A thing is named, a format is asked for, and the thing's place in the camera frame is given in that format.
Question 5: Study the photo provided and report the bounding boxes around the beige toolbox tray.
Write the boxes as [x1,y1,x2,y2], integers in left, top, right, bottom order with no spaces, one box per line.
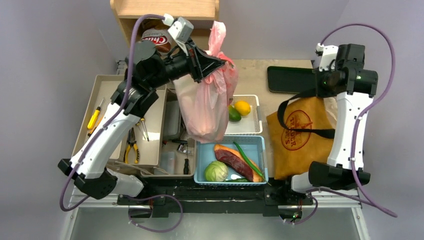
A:
[71,75,168,168]

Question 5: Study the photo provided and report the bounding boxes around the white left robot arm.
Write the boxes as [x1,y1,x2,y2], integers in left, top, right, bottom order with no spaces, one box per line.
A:
[58,39,226,205]

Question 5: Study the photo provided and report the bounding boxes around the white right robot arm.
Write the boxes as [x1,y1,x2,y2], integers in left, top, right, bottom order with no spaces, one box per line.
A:
[280,43,379,204]

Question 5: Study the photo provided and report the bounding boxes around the brown Trader Joe's bag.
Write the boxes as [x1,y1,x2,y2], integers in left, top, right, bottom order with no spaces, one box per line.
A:
[266,89,337,180]

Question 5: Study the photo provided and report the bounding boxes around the long green bean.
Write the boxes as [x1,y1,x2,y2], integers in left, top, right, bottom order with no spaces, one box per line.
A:
[233,141,272,186]

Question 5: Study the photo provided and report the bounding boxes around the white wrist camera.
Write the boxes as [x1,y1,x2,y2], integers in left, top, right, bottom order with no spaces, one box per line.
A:
[315,43,339,72]
[162,13,194,49]

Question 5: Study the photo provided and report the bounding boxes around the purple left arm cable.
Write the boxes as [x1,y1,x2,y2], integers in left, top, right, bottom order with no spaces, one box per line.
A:
[58,13,184,233]

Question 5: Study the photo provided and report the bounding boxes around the clear small parts box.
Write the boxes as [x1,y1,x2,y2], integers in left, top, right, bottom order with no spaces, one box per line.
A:
[160,151,176,175]

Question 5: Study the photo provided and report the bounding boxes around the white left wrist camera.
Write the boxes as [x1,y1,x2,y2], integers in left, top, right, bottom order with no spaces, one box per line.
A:
[162,13,194,49]

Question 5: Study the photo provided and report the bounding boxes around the orange utility knife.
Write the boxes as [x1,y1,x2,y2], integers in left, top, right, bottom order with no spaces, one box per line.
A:
[87,117,102,137]

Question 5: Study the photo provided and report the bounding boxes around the black tray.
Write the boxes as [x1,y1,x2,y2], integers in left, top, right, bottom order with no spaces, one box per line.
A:
[266,66,316,94]

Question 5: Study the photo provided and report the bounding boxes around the green cabbage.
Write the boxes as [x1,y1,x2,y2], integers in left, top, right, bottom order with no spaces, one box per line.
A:
[204,160,229,182]

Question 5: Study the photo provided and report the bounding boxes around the yellow lemon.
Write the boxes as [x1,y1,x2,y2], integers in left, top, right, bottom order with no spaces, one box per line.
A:
[234,100,251,116]

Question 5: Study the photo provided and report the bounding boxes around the small black screwdriver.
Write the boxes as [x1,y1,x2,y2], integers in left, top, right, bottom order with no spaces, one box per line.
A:
[183,158,190,175]

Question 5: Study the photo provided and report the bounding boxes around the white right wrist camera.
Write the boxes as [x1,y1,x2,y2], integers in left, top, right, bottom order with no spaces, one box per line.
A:
[315,43,339,72]

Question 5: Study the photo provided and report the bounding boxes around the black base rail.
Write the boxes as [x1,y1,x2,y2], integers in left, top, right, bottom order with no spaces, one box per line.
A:
[69,177,362,220]

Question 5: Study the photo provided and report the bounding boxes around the pink plastic grocery bag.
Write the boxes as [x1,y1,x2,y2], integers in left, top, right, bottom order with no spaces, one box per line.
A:
[173,21,239,144]

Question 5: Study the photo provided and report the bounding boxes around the beige toolbox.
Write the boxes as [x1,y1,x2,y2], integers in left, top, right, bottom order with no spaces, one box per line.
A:
[134,89,196,179]

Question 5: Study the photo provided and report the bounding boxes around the blue perforated basket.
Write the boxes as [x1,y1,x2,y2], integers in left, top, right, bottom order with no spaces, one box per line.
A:
[194,135,269,186]

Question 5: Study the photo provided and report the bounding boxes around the orange green mango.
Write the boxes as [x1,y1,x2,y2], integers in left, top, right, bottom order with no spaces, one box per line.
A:
[228,105,242,123]

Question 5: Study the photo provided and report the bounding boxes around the black yellow screwdriver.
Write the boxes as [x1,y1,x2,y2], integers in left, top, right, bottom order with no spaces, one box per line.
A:
[138,118,150,142]

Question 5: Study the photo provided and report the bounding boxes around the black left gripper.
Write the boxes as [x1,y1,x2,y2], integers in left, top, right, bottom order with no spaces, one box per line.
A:
[147,37,225,90]

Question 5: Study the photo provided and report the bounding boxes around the wooden shelf unit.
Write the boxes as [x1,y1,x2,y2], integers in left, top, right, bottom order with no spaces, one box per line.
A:
[109,0,220,50]

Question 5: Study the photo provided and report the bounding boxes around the white perforated basket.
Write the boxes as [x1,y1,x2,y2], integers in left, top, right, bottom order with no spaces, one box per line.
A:
[225,94,263,135]

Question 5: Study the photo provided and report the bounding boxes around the grey plastic case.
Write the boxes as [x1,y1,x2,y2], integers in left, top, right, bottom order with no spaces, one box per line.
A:
[162,100,183,141]

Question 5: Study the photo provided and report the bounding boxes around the Chubs snack bag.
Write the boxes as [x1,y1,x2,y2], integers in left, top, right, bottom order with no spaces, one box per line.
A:
[141,18,173,56]

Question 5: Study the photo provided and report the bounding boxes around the yellow handled pliers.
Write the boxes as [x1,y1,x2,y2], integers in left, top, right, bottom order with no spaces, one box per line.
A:
[123,127,140,164]

